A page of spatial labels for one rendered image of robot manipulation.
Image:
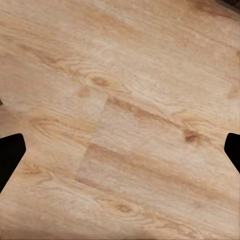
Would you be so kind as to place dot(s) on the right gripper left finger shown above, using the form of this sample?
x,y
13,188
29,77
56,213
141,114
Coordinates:
x,y
12,150

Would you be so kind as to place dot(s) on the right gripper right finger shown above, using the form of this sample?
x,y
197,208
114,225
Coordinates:
x,y
232,149

